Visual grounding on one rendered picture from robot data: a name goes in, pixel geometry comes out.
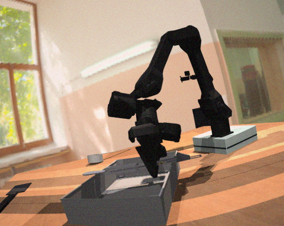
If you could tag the light wooden board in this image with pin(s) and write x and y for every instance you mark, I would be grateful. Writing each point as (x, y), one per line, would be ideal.
(185, 142)

